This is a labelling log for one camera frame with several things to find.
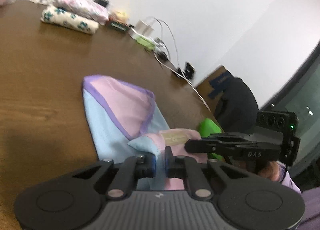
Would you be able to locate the pastel pink blue garment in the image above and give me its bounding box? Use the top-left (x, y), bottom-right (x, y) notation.
top-left (82, 75), bottom-right (207, 190)

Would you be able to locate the dark green box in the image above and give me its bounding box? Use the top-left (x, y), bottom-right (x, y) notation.
top-left (108, 20), bottom-right (130, 33)

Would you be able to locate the person right hand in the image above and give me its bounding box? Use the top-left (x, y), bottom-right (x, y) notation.
top-left (231, 158), bottom-right (286, 182)

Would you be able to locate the teal floral folded cloth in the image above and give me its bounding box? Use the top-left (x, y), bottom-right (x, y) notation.
top-left (41, 5), bottom-right (99, 35)

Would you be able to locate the green chair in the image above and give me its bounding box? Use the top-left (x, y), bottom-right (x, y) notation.
top-left (197, 118), bottom-right (225, 161)

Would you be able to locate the green white power strip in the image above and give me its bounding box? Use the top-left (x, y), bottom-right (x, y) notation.
top-left (128, 28), bottom-right (161, 51)

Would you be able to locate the cardboard box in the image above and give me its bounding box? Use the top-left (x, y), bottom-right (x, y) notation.
top-left (196, 65), bottom-right (234, 114)

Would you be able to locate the pink floral folded cloth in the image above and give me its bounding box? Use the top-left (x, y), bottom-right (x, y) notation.
top-left (52, 0), bottom-right (109, 25)

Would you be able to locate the black small device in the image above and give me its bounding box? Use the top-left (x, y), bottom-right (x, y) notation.
top-left (93, 0), bottom-right (109, 7)

